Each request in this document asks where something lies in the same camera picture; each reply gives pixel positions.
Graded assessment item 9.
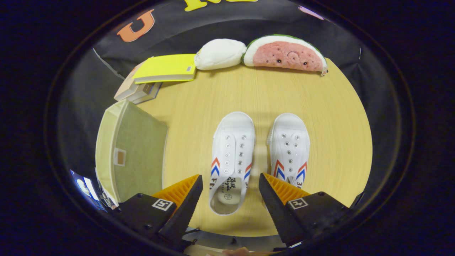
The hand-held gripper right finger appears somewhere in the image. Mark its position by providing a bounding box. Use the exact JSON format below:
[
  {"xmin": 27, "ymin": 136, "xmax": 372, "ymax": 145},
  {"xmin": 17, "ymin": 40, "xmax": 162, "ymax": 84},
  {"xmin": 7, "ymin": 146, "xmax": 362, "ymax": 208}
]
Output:
[{"xmin": 258, "ymin": 173, "xmax": 359, "ymax": 247}]

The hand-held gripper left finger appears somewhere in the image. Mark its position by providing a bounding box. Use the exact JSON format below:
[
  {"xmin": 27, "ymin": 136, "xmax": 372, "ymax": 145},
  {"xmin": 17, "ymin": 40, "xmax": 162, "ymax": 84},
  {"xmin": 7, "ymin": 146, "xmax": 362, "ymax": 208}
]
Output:
[{"xmin": 113, "ymin": 174, "xmax": 203, "ymax": 251}]

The white canvas shoe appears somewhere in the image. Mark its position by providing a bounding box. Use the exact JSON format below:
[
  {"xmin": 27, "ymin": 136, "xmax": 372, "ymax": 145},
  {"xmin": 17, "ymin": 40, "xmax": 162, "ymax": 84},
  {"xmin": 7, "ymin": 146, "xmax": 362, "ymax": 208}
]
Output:
[
  {"xmin": 267, "ymin": 113, "xmax": 311, "ymax": 189},
  {"xmin": 208, "ymin": 111, "xmax": 256, "ymax": 216}
]

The beige fabric storage box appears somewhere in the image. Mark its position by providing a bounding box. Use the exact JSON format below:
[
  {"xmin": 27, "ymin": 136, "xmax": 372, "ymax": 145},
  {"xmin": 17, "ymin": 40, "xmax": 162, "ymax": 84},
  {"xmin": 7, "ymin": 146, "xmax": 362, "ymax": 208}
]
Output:
[{"xmin": 95, "ymin": 99, "xmax": 168, "ymax": 206}]

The white paper sheet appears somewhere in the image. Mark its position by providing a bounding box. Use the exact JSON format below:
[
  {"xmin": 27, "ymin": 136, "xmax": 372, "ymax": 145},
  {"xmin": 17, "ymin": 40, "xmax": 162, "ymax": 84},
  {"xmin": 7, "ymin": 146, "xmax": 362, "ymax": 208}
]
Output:
[{"xmin": 94, "ymin": 168, "xmax": 118, "ymax": 210}]

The grey book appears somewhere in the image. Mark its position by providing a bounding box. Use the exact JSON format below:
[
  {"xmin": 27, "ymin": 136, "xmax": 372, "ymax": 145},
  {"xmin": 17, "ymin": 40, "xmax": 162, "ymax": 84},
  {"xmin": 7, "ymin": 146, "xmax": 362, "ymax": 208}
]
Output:
[{"xmin": 132, "ymin": 82, "xmax": 162, "ymax": 104}]

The yellow book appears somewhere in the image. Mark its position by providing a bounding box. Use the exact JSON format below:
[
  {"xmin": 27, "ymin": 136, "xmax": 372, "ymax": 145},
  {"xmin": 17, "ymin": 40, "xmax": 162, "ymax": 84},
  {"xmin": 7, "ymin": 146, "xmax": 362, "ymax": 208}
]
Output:
[{"xmin": 132, "ymin": 54, "xmax": 197, "ymax": 84}]

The watermelon plush toy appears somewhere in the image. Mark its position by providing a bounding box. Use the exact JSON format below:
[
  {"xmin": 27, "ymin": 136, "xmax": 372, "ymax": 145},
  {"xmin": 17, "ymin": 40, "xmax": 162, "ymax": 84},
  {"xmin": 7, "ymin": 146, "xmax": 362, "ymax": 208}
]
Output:
[{"xmin": 243, "ymin": 34, "xmax": 328, "ymax": 76}]

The white plush toy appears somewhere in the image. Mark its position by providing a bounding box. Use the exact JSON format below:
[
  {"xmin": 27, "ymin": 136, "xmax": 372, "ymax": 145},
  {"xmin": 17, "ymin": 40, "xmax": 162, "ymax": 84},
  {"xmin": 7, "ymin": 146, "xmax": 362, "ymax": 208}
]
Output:
[{"xmin": 194, "ymin": 38, "xmax": 247, "ymax": 70}]

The black backdrop cloth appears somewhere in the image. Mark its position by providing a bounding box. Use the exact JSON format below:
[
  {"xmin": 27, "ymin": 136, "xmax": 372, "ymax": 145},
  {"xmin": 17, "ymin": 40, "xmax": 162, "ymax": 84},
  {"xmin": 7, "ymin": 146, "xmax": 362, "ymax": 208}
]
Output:
[{"xmin": 59, "ymin": 0, "xmax": 398, "ymax": 214}]

